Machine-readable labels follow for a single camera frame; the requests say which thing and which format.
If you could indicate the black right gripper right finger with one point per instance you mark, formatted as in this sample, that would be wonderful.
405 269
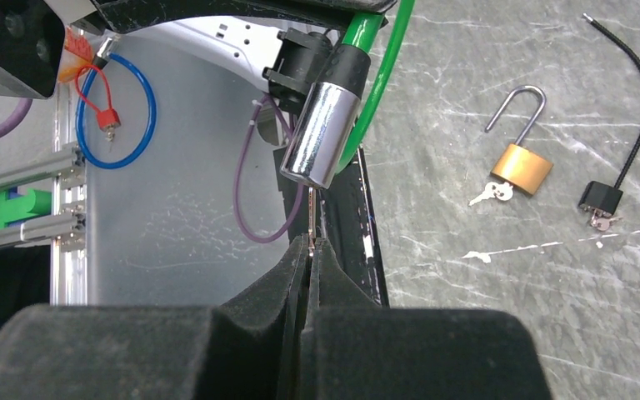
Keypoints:
352 348

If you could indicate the orange drink bottle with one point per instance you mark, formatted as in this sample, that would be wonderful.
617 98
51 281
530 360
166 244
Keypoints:
77 52

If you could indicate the silver padlock key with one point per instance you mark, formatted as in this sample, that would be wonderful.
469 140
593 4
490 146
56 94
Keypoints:
502 191

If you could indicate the brass padlock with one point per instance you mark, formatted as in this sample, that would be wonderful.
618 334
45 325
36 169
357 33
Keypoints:
522 168

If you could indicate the small silver key pair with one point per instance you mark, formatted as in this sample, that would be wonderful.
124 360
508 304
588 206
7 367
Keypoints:
312 220

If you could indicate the silver keys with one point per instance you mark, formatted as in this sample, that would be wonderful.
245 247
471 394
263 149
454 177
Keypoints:
602 221

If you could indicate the blue cable lock loop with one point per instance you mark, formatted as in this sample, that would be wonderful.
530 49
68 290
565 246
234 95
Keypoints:
107 118

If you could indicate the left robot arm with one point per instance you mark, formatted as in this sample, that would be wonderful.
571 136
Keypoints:
280 62

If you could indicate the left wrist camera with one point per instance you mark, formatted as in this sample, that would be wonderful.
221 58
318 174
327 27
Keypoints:
32 37

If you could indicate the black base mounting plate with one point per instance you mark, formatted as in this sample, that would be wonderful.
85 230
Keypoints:
346 217

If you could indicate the green plastic block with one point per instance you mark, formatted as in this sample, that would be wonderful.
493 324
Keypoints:
16 208

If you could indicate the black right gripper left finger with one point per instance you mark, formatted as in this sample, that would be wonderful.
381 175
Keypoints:
246 348

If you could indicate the green cable lock loop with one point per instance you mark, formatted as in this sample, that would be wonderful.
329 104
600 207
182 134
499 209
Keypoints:
335 119

